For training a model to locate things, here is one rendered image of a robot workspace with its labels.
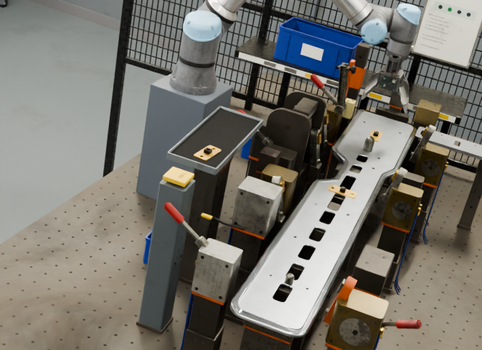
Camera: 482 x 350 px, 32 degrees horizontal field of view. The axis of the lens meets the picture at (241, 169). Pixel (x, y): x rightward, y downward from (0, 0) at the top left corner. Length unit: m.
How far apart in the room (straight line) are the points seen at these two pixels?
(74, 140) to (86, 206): 1.94
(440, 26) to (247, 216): 1.42
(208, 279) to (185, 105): 0.81
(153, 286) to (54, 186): 2.09
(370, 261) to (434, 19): 1.41
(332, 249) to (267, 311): 0.35
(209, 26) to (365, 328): 1.13
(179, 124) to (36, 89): 2.64
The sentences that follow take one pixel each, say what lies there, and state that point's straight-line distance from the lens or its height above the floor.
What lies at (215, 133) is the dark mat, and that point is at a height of 1.16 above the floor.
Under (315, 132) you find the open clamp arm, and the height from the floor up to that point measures 1.10.
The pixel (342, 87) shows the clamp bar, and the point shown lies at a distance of 2.87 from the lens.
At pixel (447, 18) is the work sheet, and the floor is 1.31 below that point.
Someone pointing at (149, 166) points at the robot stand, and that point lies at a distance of 2.82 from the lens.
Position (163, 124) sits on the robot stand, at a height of 0.98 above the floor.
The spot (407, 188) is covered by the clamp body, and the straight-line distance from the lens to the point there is 2.53.
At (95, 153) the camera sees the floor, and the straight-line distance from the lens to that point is 4.59.
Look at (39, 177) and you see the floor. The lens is 4.32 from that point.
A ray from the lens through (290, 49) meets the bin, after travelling 3.30.
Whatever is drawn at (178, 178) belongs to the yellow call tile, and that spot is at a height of 1.16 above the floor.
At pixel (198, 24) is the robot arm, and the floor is 1.32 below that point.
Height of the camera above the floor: 2.16
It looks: 28 degrees down
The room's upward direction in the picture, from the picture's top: 11 degrees clockwise
